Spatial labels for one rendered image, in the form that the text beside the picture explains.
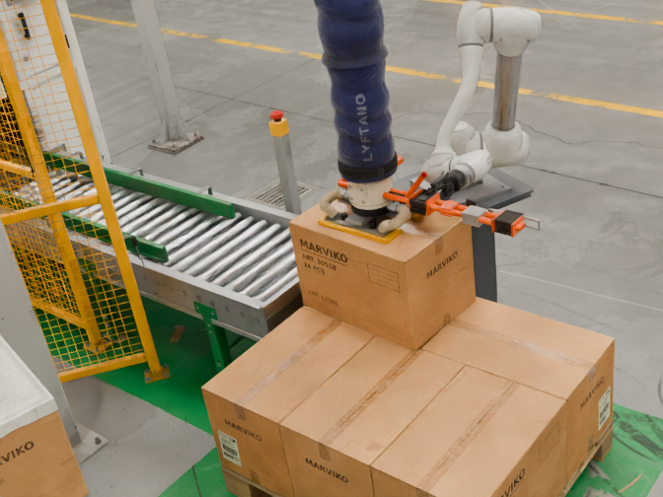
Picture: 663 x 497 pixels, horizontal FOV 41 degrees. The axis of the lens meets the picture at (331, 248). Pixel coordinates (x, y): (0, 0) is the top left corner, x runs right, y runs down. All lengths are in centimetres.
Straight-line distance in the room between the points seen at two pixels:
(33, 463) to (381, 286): 136
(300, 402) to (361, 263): 57
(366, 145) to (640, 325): 181
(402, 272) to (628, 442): 122
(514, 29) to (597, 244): 181
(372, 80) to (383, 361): 104
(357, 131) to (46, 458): 151
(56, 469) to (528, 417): 153
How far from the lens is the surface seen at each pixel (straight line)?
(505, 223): 310
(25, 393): 288
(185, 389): 438
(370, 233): 337
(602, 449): 372
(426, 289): 336
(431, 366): 336
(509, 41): 365
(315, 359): 346
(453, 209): 323
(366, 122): 324
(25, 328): 386
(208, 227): 456
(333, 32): 312
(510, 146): 395
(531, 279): 479
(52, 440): 290
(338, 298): 358
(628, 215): 537
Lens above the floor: 263
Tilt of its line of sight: 30 degrees down
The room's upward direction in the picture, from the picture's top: 9 degrees counter-clockwise
